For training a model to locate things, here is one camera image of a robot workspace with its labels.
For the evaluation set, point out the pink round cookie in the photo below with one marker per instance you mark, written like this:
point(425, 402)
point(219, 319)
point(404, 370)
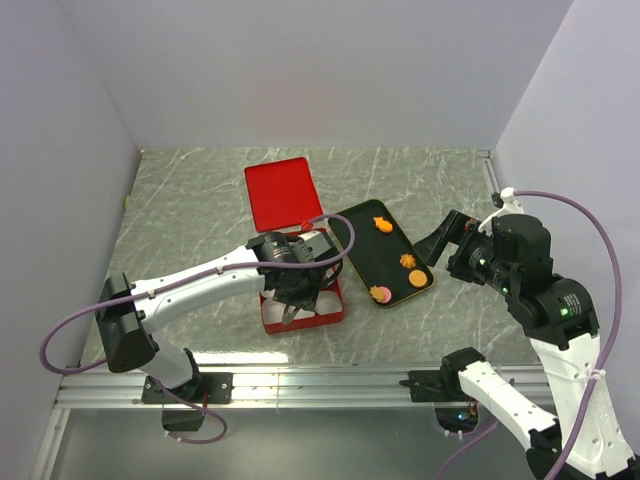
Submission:
point(387, 294)

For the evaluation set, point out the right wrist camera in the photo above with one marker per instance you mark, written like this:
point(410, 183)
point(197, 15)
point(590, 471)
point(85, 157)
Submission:
point(505, 203)

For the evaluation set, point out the swirl star cookie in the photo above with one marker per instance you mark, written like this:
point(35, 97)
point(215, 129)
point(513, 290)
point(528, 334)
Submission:
point(408, 261)

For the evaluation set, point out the aluminium rail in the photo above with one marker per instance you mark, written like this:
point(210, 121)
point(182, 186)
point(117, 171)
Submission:
point(271, 386)

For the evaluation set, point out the paper cup front left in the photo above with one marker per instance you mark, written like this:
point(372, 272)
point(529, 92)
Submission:
point(272, 311)

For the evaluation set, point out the red tin lid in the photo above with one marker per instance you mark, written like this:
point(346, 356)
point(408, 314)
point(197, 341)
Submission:
point(282, 194)

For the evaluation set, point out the paper cup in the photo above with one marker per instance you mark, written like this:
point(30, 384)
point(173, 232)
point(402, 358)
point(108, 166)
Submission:
point(328, 303)
point(272, 311)

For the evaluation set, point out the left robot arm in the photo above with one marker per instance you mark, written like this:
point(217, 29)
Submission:
point(134, 313)

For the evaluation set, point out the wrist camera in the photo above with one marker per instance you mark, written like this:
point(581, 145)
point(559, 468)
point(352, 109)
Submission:
point(315, 244)
point(505, 203)

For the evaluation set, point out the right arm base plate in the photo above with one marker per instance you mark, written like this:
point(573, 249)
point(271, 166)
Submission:
point(432, 386)

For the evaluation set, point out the metal tongs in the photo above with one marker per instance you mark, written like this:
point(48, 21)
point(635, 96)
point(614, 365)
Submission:
point(289, 314)

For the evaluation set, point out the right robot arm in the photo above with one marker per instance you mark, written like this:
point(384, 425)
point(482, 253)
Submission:
point(558, 317)

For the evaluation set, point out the black tray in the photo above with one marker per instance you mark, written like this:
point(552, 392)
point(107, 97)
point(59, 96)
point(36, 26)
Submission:
point(375, 255)

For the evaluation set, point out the red tin box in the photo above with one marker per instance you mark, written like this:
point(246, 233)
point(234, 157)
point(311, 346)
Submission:
point(325, 320)

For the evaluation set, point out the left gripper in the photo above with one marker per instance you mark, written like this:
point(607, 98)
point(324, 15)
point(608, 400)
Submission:
point(306, 300)

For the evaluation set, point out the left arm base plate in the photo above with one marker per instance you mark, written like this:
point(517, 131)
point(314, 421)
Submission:
point(212, 388)

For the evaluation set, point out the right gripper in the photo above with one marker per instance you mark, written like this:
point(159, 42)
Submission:
point(454, 225)

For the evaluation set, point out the paper cup front right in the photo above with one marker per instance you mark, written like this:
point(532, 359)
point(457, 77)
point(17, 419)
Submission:
point(328, 303)

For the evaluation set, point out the round orange cookie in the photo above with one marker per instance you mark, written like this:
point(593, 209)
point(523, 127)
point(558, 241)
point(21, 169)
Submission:
point(418, 278)

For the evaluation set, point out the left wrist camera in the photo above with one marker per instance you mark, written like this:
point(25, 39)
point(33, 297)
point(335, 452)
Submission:
point(315, 244)

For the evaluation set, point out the fish shaped cookie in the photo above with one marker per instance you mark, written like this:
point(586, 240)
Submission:
point(383, 225)

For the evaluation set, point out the flower cookie front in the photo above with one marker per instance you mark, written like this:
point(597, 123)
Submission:
point(378, 294)

